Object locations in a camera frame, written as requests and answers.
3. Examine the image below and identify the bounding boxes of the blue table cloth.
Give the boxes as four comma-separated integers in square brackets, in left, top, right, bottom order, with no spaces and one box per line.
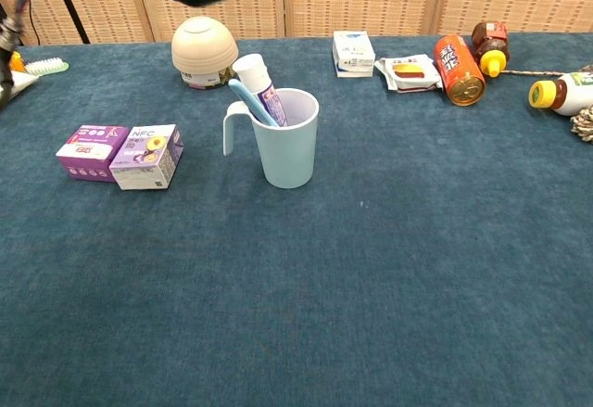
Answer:
[0,32,593,407]

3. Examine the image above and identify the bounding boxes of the green scrubbing brush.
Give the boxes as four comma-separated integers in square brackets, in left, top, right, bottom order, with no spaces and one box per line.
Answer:
[24,57,71,77]

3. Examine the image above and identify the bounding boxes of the light blue toothbrush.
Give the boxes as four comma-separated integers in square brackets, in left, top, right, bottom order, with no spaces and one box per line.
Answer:
[227,78,281,128]

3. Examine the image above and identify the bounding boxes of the thin black hanging cable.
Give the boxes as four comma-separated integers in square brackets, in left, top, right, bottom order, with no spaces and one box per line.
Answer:
[26,0,43,46]

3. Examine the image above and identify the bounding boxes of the orange drink can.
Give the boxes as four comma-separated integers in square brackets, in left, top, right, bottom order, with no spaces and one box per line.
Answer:
[433,33,487,108]

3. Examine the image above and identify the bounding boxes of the small printed tin can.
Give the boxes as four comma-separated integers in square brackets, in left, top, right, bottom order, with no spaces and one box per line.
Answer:
[180,64,238,90]

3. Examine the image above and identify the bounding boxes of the white snack packet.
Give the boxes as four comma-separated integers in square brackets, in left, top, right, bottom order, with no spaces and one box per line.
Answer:
[373,53,444,95]

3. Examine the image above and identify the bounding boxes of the brown bottle with red label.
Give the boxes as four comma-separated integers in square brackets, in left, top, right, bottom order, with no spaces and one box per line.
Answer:
[471,20,511,79]

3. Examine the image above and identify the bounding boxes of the purple white NFC juice carton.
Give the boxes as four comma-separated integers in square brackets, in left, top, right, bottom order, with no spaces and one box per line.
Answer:
[108,123,185,192]

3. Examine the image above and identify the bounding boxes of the white blue milk carton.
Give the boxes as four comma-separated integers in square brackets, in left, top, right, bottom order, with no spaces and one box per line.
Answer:
[332,30,377,79]

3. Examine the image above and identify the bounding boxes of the white labelled bottle yellow cap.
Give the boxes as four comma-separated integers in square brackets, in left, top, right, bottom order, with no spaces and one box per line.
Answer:
[528,71,593,118]

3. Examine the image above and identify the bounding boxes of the purple toothpaste tube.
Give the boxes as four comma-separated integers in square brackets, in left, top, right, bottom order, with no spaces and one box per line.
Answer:
[231,53,289,128]

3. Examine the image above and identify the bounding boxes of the white mug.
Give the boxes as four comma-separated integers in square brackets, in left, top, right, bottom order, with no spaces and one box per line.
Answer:
[221,86,321,190]

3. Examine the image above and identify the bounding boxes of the purple cardboard box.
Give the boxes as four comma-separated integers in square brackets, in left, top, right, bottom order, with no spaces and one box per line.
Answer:
[55,123,132,183]

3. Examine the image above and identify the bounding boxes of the beige upturned bowl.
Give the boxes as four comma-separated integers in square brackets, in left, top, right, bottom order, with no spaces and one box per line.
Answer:
[170,16,240,77]

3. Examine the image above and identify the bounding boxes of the black tripod stand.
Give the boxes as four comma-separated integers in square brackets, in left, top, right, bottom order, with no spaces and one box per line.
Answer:
[44,0,92,45]

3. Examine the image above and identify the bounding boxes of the white printed plastic bag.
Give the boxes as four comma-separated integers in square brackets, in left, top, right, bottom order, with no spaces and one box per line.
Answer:
[7,69,41,102]

